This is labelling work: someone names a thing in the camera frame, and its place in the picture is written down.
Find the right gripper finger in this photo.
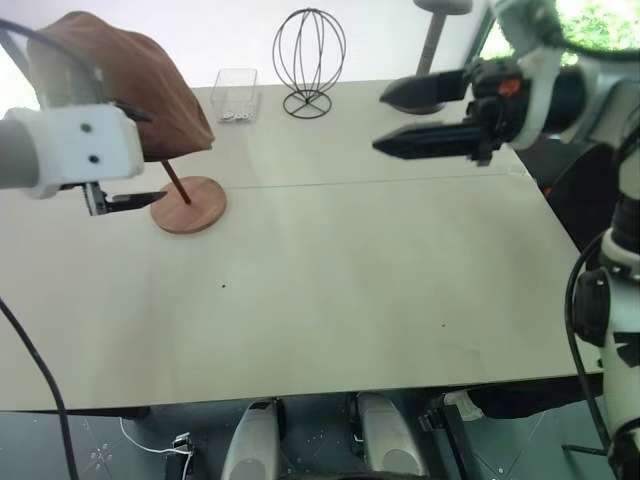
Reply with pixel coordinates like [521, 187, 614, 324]
[378, 68, 472, 116]
[371, 120, 496, 162]

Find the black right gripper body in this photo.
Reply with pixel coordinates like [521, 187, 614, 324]
[462, 57, 527, 167]

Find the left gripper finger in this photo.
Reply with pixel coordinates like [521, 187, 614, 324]
[115, 101, 154, 124]
[106, 191, 169, 213]

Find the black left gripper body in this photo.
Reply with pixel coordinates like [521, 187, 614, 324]
[79, 181, 114, 217]

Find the brown cap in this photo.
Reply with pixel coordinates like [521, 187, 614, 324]
[27, 10, 217, 163]

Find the wooden hat stand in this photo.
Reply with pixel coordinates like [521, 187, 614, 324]
[149, 158, 229, 235]

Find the grey mushroom hat stand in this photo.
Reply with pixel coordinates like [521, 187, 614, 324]
[412, 0, 474, 77]

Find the clear plastic box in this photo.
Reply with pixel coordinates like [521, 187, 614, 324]
[211, 67, 262, 124]

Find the small black floor device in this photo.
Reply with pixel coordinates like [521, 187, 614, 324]
[171, 431, 197, 457]

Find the grey rounded shell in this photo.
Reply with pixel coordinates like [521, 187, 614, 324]
[219, 398, 289, 480]
[349, 392, 432, 480]

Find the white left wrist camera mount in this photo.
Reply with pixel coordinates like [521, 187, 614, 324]
[3, 102, 146, 200]

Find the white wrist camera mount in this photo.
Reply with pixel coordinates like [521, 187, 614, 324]
[3, 102, 146, 200]
[492, 0, 560, 151]

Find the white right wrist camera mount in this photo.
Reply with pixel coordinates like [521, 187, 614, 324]
[492, 0, 560, 151]

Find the black wire hat stand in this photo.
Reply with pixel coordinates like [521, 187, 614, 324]
[272, 7, 348, 120]

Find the black braided cable sleeve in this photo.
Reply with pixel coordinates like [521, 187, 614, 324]
[529, 0, 640, 57]

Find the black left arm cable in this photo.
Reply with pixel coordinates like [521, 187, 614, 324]
[0, 18, 109, 480]

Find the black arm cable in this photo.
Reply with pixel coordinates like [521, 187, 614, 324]
[0, 18, 109, 480]
[563, 233, 622, 457]

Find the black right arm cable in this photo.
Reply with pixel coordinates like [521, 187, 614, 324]
[563, 233, 622, 457]

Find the thin white floor cable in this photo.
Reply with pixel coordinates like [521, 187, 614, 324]
[118, 417, 194, 474]

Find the black table frame leg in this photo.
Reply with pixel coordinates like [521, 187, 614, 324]
[418, 393, 487, 480]

